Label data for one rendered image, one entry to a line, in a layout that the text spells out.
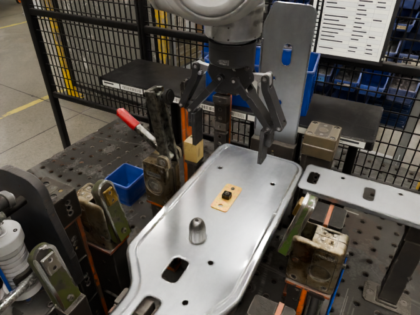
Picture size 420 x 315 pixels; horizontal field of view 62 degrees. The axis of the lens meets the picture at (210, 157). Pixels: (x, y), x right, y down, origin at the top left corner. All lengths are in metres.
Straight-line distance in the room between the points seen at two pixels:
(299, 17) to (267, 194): 0.38
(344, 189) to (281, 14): 0.40
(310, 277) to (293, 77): 0.44
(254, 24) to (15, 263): 0.50
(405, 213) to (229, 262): 0.38
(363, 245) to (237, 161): 0.48
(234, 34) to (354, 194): 0.45
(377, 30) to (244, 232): 0.67
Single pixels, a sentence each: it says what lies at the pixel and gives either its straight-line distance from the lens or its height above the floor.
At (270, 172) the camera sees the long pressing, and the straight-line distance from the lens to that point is 0.82.
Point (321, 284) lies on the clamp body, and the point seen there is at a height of 0.96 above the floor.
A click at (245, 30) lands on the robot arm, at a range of 0.53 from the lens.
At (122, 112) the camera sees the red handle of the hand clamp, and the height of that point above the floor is 1.14.
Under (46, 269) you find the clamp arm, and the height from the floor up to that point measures 1.08.
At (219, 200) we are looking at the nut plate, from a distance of 0.73.
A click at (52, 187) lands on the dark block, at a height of 1.12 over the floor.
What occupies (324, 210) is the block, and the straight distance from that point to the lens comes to 0.78.
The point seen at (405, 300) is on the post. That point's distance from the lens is 1.05.
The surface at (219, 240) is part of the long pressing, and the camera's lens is 0.66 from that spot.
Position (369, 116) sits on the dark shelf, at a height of 1.03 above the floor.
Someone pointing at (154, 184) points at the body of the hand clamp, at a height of 0.99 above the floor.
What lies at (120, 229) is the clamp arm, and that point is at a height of 1.01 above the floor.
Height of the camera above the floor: 1.49
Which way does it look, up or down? 35 degrees down
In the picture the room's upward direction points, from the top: straight up
